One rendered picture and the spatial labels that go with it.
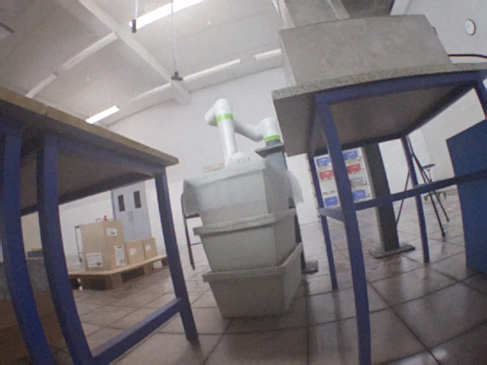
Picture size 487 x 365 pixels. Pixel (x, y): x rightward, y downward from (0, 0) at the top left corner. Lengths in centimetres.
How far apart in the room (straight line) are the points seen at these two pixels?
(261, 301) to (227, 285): 17
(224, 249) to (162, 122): 710
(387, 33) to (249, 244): 97
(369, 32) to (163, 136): 730
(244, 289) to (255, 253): 18
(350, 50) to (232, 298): 108
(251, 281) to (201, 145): 627
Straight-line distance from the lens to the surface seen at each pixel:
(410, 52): 91
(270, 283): 108
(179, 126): 764
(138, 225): 810
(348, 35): 87
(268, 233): 103
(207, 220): 115
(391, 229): 184
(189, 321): 105
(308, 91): 63
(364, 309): 65
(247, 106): 711
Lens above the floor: 46
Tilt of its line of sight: 8 degrees up
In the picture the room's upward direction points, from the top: 11 degrees counter-clockwise
